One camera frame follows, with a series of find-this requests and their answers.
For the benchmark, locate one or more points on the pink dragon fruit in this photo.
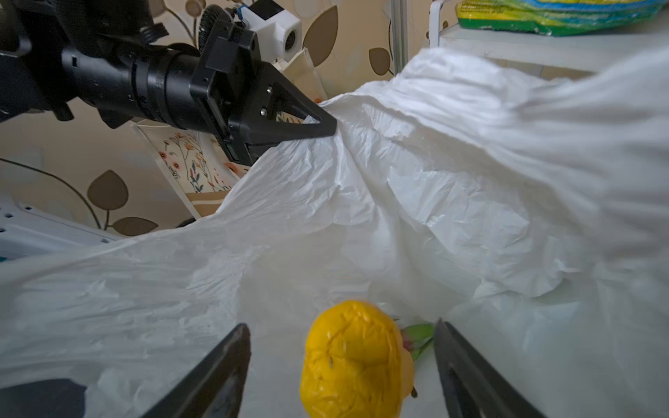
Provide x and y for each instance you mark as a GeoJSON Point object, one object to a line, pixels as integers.
{"type": "Point", "coordinates": [418, 338]}

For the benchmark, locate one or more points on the yellow lemon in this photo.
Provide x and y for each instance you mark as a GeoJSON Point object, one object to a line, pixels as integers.
{"type": "Point", "coordinates": [355, 364]}

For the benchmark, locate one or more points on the cream floral tote bag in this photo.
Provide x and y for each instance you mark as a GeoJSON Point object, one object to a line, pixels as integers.
{"type": "Point", "coordinates": [194, 164]}

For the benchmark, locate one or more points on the yellow green snack bag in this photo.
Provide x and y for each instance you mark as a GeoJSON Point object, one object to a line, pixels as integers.
{"type": "Point", "coordinates": [554, 18]}

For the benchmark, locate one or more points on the white two-tier shelf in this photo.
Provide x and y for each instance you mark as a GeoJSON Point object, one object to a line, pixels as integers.
{"type": "Point", "coordinates": [592, 53]}

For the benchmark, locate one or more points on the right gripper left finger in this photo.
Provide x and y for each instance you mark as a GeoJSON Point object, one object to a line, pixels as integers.
{"type": "Point", "coordinates": [214, 388]}

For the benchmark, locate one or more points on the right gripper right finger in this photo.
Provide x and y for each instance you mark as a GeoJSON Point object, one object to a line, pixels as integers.
{"type": "Point", "coordinates": [471, 386]}

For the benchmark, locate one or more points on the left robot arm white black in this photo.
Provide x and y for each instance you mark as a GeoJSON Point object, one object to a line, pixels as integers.
{"type": "Point", "coordinates": [109, 54]}

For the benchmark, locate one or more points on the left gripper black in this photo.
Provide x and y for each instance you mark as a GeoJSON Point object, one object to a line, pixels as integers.
{"type": "Point", "coordinates": [249, 105]}

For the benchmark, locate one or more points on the white plastic grocery bag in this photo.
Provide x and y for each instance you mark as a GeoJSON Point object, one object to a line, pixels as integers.
{"type": "Point", "coordinates": [531, 214]}

